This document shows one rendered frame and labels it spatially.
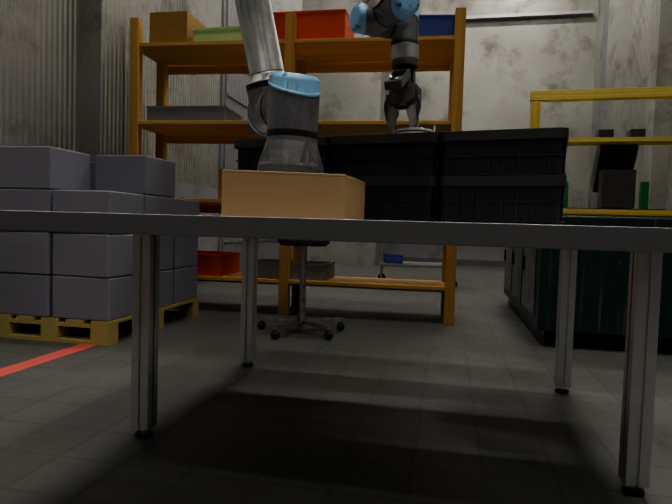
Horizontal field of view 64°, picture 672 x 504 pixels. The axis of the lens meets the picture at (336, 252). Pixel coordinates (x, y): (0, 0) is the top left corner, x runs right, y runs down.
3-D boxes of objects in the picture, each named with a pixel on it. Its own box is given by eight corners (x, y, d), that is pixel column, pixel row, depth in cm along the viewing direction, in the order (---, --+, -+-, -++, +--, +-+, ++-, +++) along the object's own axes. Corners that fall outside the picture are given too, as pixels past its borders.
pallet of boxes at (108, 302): (109, 309, 418) (111, 167, 413) (198, 315, 403) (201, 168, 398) (-8, 336, 310) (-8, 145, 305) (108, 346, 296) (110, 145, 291)
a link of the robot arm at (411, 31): (383, 8, 149) (409, 13, 153) (382, 48, 150) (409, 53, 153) (397, -3, 142) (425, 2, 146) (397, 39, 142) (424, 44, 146)
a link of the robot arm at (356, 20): (367, -8, 134) (405, 0, 139) (347, 6, 144) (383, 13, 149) (366, 24, 135) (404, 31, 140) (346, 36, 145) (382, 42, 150)
